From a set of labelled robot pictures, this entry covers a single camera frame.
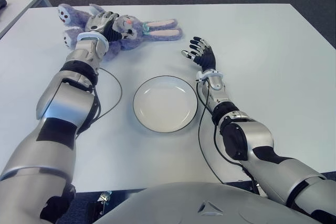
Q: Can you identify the metal bracket under table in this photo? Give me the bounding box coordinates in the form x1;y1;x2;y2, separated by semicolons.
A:
99;191;113;205

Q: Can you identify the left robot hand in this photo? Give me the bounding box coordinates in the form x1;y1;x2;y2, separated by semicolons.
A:
84;10;124;42

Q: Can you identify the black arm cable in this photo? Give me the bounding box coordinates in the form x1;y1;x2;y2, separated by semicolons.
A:
195;79;226;185
78;68;123;135

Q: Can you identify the white plate with black rim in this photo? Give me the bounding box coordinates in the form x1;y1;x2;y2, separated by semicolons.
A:
132;75;199;133

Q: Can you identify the grey robot torso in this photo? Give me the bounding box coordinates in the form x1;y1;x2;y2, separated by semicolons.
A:
94;182;289;224

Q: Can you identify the purple plush bunny doll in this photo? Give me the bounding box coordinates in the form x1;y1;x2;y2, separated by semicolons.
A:
57;3;184;57

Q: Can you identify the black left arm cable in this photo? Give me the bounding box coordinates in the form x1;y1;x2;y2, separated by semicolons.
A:
78;68;123;135

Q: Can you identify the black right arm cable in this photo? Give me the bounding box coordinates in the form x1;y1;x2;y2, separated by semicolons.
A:
195;79;226;185

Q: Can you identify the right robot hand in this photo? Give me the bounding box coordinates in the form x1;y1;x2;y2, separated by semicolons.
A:
181;36;217;73

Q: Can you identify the white side table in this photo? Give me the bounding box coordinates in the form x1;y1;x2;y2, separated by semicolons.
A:
0;0;52;38

